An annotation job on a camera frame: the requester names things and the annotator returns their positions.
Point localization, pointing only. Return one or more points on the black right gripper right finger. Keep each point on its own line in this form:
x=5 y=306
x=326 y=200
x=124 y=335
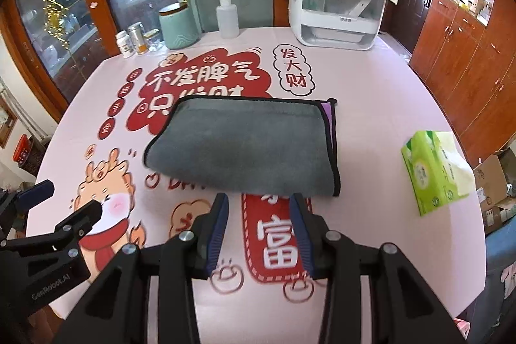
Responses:
x=404 y=309

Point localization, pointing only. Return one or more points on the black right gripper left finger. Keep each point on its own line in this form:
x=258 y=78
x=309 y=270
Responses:
x=114 y=309

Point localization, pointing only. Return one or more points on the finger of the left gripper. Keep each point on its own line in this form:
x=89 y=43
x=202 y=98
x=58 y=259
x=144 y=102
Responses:
x=15 y=205
x=72 y=228

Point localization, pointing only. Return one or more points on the red basket on floor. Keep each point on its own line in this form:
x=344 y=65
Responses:
x=23 y=149

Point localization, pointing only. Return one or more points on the green tissue pack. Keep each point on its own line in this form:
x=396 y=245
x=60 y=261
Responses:
x=438 y=172

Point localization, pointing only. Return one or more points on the open cardboard box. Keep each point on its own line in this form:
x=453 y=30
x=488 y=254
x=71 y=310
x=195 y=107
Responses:
x=495 y=182

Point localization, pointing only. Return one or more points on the small white pill bottle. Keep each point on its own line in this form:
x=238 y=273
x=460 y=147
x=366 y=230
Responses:
x=124 y=43

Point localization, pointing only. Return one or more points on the grey folded microfibre towel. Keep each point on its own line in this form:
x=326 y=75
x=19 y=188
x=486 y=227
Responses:
x=250 y=145

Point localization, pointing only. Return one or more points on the small clear glass jar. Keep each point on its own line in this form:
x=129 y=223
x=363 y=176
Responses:
x=153 y=39

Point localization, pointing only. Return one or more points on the pink printed tablecloth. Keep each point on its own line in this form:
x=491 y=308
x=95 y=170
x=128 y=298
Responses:
x=259 y=293

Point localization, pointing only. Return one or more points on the teal ceramic canister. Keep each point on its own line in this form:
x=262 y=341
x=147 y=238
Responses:
x=178 y=26

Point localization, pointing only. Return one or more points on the brown wooden sideboard cabinet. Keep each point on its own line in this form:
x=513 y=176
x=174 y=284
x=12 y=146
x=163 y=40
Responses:
x=465 y=56

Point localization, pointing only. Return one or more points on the white squeeze wash bottle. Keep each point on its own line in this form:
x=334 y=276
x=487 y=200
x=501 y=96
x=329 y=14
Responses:
x=227 y=19

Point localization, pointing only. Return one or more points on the white countertop appliance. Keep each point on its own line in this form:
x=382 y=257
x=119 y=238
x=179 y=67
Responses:
x=343 y=24

